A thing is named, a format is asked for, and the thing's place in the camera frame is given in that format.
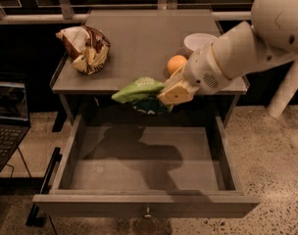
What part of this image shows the white bowl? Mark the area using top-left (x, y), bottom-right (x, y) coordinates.
top-left (183, 33), bottom-right (216, 52)

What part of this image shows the orange fruit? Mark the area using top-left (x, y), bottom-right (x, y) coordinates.
top-left (167, 55), bottom-right (187, 74)

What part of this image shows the grey cabinet table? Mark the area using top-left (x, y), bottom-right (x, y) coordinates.
top-left (49, 9), bottom-right (251, 129)

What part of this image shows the green rice chip bag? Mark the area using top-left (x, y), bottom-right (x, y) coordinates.
top-left (112, 76), bottom-right (173, 115)

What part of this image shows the black laptop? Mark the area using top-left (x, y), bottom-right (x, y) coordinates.
top-left (0, 72), bottom-right (30, 172)

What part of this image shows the open grey top drawer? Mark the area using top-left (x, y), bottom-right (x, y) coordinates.
top-left (33, 117), bottom-right (260, 218)

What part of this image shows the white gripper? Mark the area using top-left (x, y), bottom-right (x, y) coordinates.
top-left (157, 42), bottom-right (232, 105)

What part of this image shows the brown yellow chip bag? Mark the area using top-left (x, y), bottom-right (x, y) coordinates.
top-left (56, 25), bottom-right (111, 75)

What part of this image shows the black laptop stand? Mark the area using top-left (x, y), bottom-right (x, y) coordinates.
top-left (0, 112), bottom-right (71, 235)

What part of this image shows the metal railing frame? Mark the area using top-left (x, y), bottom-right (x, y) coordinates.
top-left (0, 0), bottom-right (265, 25)

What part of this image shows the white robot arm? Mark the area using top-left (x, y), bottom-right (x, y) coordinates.
top-left (157, 0), bottom-right (298, 106)

